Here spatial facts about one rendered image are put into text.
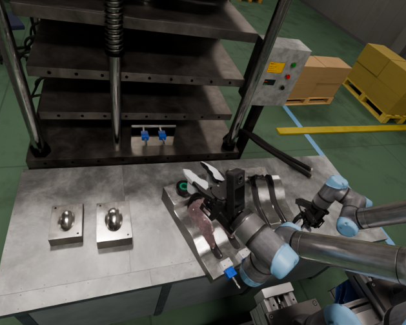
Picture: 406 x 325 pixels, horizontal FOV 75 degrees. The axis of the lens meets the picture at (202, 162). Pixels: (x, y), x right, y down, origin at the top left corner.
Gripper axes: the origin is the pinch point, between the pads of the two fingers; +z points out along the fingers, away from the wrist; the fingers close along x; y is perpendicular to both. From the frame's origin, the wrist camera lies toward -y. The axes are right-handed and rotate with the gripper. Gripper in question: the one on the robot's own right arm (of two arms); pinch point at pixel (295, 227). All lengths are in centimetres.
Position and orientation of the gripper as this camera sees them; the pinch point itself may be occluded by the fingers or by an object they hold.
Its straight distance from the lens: 143.5
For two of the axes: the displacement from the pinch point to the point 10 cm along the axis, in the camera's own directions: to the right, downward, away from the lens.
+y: 2.9, 6.3, -7.2
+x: 9.1, 0.5, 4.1
